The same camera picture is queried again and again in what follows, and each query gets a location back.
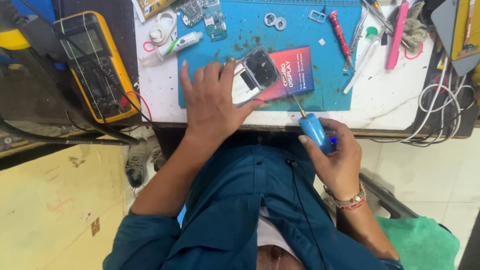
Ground person's right hand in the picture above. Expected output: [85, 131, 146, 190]
[298, 118, 363, 200]

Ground person's left hand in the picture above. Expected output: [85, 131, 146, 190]
[179, 58, 272, 146]

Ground blue electric screwdriver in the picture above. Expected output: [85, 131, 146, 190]
[292, 94, 336, 155]

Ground smartphone with clear back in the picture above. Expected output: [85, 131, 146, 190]
[229, 46, 282, 109]

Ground red multimeter lead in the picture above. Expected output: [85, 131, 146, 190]
[120, 91, 154, 124]

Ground grey shoe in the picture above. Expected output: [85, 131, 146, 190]
[148, 136, 168, 172]
[124, 139, 151, 188]

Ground white glue tube green stripe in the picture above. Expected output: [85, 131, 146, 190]
[139, 31, 204, 69]

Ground green circuit board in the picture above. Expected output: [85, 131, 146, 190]
[202, 1, 228, 42]

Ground red and blue display box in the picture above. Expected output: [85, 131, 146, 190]
[257, 46, 316, 102]

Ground white pen tool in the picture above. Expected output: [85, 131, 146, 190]
[343, 33, 387, 95]

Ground dark circuit board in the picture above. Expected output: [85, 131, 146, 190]
[176, 0, 206, 28]

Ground white undershirt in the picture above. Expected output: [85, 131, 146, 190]
[256, 207, 301, 264]

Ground blue shirt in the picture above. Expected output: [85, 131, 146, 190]
[103, 131, 406, 270]

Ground green cloth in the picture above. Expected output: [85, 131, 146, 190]
[375, 215, 461, 270]

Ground yellow packet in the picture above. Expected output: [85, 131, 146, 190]
[132, 0, 177, 23]

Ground blue repair mat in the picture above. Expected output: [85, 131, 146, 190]
[176, 0, 363, 112]

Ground yellow digital multimeter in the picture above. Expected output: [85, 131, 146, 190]
[52, 10, 142, 124]

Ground metal tweezers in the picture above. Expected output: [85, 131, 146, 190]
[343, 5, 370, 72]

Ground red precision screwdriver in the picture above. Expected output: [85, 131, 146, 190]
[327, 10, 355, 70]

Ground green capped white tube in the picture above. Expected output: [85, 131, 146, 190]
[364, 25, 379, 43]

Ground pink plastic pry tool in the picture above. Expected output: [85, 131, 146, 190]
[385, 1, 410, 71]

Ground grey cloth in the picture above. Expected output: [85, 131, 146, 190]
[400, 2, 430, 53]

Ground grey phone back panel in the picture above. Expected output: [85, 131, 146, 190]
[430, 0, 480, 77]

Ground yellow phone panel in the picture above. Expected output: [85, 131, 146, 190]
[451, 0, 480, 61]

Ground yellow cardboard sheet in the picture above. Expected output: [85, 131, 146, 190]
[0, 142, 130, 270]

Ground beaded thread bracelet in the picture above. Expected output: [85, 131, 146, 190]
[324, 181, 367, 211]

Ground black clip microphone with cable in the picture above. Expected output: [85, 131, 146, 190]
[285, 159, 329, 270]

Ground black chair frame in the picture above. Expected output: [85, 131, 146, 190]
[358, 172, 421, 220]

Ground white cables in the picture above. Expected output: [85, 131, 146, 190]
[374, 56, 478, 145]

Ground silver camera lens ring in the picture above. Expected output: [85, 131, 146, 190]
[263, 12, 287, 31]

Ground small metal frame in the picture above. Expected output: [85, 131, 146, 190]
[307, 8, 327, 24]

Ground yellow handled screwdriver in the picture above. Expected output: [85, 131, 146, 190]
[361, 0, 393, 33]

